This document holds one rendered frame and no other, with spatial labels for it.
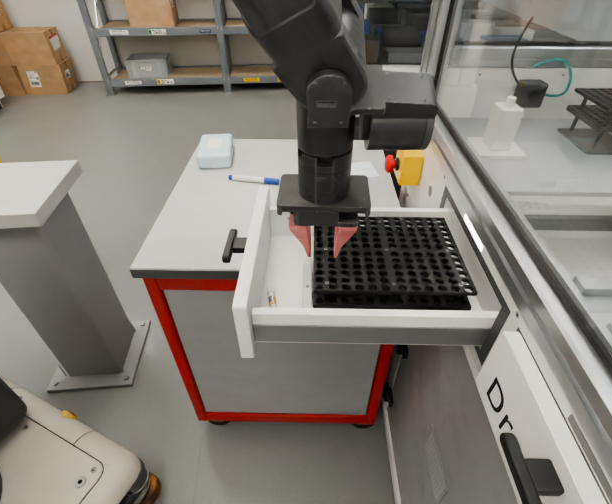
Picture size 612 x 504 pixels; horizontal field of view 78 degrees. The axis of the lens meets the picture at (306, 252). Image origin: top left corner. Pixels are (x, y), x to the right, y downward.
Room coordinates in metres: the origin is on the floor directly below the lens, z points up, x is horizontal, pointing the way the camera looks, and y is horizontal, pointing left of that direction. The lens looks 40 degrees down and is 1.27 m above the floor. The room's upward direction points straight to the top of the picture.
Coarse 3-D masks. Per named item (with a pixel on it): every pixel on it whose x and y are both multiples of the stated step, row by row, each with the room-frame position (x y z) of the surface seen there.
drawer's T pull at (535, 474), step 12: (504, 432) 0.16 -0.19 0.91; (504, 444) 0.15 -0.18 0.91; (516, 444) 0.15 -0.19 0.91; (516, 456) 0.14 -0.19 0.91; (516, 468) 0.13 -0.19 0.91; (528, 468) 0.13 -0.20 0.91; (540, 468) 0.13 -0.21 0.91; (552, 468) 0.13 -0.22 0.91; (516, 480) 0.12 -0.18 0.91; (528, 480) 0.12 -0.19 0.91; (540, 480) 0.12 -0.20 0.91; (552, 480) 0.12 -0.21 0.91; (528, 492) 0.11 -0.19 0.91; (540, 492) 0.11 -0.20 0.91; (552, 492) 0.11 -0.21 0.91
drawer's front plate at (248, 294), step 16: (256, 208) 0.51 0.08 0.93; (256, 224) 0.47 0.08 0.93; (256, 240) 0.43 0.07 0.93; (256, 256) 0.40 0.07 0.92; (240, 272) 0.36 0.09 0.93; (256, 272) 0.39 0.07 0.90; (240, 288) 0.33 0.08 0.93; (256, 288) 0.37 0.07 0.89; (240, 304) 0.30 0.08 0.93; (256, 304) 0.36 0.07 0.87; (240, 320) 0.30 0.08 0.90; (240, 336) 0.30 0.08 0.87; (240, 352) 0.30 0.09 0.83
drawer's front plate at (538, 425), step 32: (512, 352) 0.24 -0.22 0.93; (480, 384) 0.26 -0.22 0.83; (512, 384) 0.22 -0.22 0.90; (544, 384) 0.20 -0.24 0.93; (512, 416) 0.19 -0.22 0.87; (544, 416) 0.17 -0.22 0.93; (544, 448) 0.15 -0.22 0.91; (576, 448) 0.14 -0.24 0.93; (512, 480) 0.15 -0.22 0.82; (576, 480) 0.11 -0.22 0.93
